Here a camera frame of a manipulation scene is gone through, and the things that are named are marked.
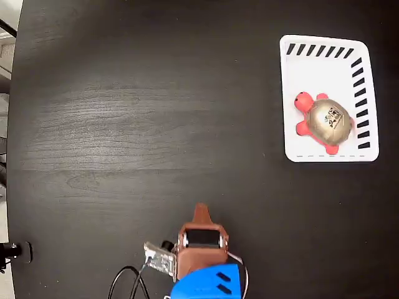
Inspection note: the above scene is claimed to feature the red turtle toy gold shell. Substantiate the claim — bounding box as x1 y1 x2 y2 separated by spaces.
294 91 355 156

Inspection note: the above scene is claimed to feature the white slotted tray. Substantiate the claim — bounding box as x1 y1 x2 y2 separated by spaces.
279 34 380 163

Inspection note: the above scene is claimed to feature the black table clamp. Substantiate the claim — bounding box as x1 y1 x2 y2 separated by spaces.
0 241 33 265

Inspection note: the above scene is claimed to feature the black metal bar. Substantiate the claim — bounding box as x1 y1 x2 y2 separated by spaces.
0 17 18 38

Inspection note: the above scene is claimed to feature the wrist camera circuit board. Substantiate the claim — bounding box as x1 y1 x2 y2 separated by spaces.
143 239 176 275

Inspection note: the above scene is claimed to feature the white red servo wire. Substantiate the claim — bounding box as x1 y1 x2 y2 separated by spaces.
227 254 249 299

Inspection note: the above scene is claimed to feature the black camera cable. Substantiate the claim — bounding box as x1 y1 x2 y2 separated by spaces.
107 265 150 299

